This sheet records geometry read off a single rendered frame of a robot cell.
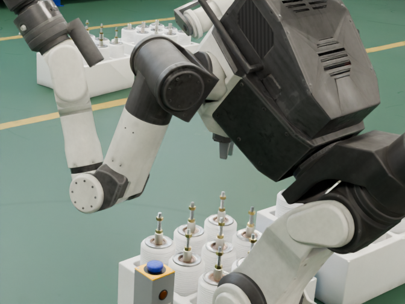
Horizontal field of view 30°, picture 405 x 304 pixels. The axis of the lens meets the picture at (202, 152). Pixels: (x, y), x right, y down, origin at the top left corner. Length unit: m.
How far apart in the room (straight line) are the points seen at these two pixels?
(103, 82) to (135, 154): 2.81
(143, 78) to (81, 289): 1.10
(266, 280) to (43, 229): 1.28
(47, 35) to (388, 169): 0.68
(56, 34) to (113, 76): 2.77
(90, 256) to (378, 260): 0.92
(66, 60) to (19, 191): 1.58
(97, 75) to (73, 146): 2.68
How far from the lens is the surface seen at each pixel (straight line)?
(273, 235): 1.50
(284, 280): 1.55
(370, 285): 2.40
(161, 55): 1.36
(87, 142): 1.49
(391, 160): 1.32
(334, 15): 1.46
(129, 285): 2.12
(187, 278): 1.98
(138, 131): 1.40
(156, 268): 1.80
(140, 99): 1.38
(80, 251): 2.56
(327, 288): 2.34
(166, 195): 2.98
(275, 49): 1.36
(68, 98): 1.47
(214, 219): 2.23
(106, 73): 4.21
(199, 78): 1.33
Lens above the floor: 1.22
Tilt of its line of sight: 21 degrees down
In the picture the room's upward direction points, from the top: 4 degrees clockwise
